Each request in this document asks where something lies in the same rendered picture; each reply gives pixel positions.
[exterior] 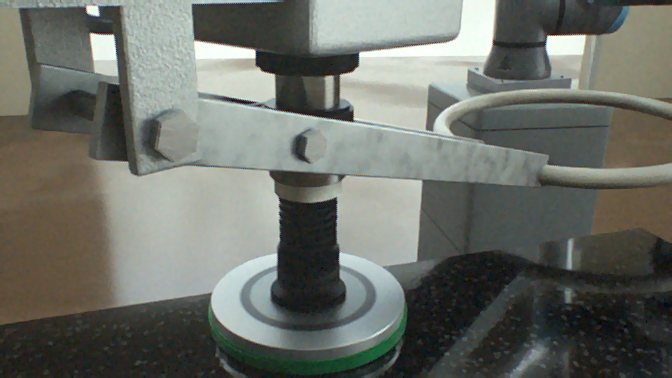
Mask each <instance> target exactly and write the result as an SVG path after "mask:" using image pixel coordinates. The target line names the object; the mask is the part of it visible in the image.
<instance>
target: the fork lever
mask: <svg viewBox="0 0 672 378"><path fill-rule="evenodd" d="M197 92H198V108H199V122H200V127H199V126H198V125H197V123H196V122H195V121H194V120H193V119H192V118H190V117H189V116H188V115H187V114H186V113H185V112H184V111H181V110H177V109H176V110H174V111H172V112H169V113H167V114H164V115H162V116H160V117H157V118H155V119H154V121H153V129H152V135H151V143H150V147H151V148H152V149H154V150H155V151H156V152H158V153H159V154H160V155H161V156H163V157H164V158H166V159H168V161H169V162H171V163H176V162H178V161H180V159H182V158H185V157H187V156H189V155H191V154H193V153H194V152H196V147H197V140H198V134H199V128H200V137H201V153H203V158H201V161H200V162H199V163H196V164H192V165H187V166H198V167H215V168H232V169H249V170H266V171H283V172H300V173H317V174H334V175H351V176H368V177H385V179H402V180H418V181H435V182H452V183H469V184H486V185H504V186H521V187H538V188H540V187H541V184H540V183H539V175H540V172H541V170H542V168H543V167H544V166H545V165H546V164H547V161H549V155H544V154H539V153H533V152H526V151H520V150H514V149H507V148H501V147H495V146H488V145H484V141H483V140H478V139H471V138H466V137H460V136H453V135H448V134H442V133H435V132H430V131H424V130H417V129H412V128H406V127H399V126H394V125H388V123H381V122H375V121H370V120H363V119H357V118H354V122H350V121H343V120H337V119H331V118H324V117H318V116H312V115H305V114H299V113H292V112H286V111H280V110H273V109H267V108H261V107H254V105H248V104H252V103H258V102H262V101H255V100H249V99H244V98H237V97H231V96H226V95H219V94H213V93H208V92H201V91H197ZM27 126H28V127H30V128H32V129H38V130H49V131H60V132H72V133H82V134H92V135H91V144H89V151H88V155H89V156H91V157H93V158H95V159H97V161H114V162H129V159H127V151H126V141H125V132H124V124H123V114H122V104H121V96H120V86H119V77H117V76H112V75H105V74H99V73H94V72H87V71H81V70H76V69H69V67H63V66H58V65H52V64H45V63H40V62H36V63H35V65H34V75H33V78H32V83H31V92H30V100H29V110H28V118H27Z"/></svg>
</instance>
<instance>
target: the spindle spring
mask: <svg viewBox="0 0 672 378"><path fill-rule="evenodd" d="M279 201H280V203H279V208H280V210H279V216H280V219H279V223H280V226H279V229H280V237H279V238H280V246H281V248H282V249H283V250H285V252H287V253H290V254H295V255H304V256H307V255H317V254H321V253H324V252H326V250H328V249H331V248H333V247H334V246H335V245H336V243H337V217H338V216H337V209H338V208H337V203H338V200H337V197H336V198H334V199H332V200H327V201H322V202H314V203H303V202H292V201H287V200H284V199H282V198H279ZM321 206H323V207H321ZM291 207H294V208H291ZM316 207H319V208H316ZM295 208H315V209H295ZM323 213H324V215H323ZM320 215H322V216H320ZM291 216H296V217H291ZM313 216H318V217H313ZM298 217H310V218H298ZM321 222H322V223H321ZM291 223H295V224H291ZM316 223H319V224H316ZM296 224H314V225H296ZM319 230H321V231H319ZM294 231H298V233H294ZM312 231H317V233H312ZM301 233H308V234H301ZM319 238H321V239H319ZM294 239H296V240H294ZM314 239H317V240H314ZM299 240H310V241H299ZM321 245H322V246H321ZM292 246H294V247H292ZM317 246H319V247H317ZM297 247H314V248H297Z"/></svg>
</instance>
